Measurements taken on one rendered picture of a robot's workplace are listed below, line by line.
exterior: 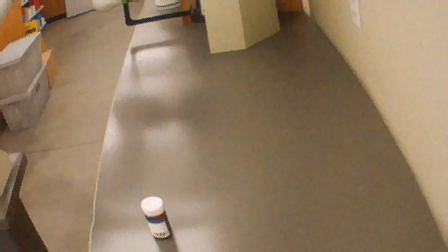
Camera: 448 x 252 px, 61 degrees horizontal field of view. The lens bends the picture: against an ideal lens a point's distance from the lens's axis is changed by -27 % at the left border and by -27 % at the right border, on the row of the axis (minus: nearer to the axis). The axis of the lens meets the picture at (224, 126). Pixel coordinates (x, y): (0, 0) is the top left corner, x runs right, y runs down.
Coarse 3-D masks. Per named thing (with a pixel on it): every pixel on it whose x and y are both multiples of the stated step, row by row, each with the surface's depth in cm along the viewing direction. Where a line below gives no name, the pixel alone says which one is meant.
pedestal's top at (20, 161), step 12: (12, 156) 119; (24, 156) 120; (12, 168) 113; (24, 168) 118; (12, 180) 108; (12, 192) 103; (0, 204) 98; (12, 204) 101; (0, 216) 94; (12, 216) 99; (0, 228) 95
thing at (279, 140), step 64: (128, 64) 159; (192, 64) 149; (256, 64) 143; (320, 64) 139; (128, 128) 122; (192, 128) 118; (256, 128) 115; (320, 128) 111; (384, 128) 106; (128, 192) 100; (192, 192) 98; (256, 192) 95; (320, 192) 92; (384, 192) 87
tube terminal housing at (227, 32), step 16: (208, 0) 144; (224, 0) 144; (240, 0) 146; (256, 0) 152; (272, 0) 158; (208, 16) 147; (224, 16) 148; (240, 16) 148; (256, 16) 154; (272, 16) 161; (208, 32) 150; (224, 32) 151; (240, 32) 151; (256, 32) 156; (272, 32) 163; (224, 48) 154; (240, 48) 154
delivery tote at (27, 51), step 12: (36, 36) 337; (12, 48) 330; (24, 48) 317; (36, 48) 342; (0, 60) 309; (12, 60) 300; (24, 60) 311; (36, 60) 344; (0, 72) 304; (12, 72) 307; (24, 72) 312; (36, 72) 345; (0, 84) 311; (12, 84) 313; (24, 84) 315; (0, 96) 318
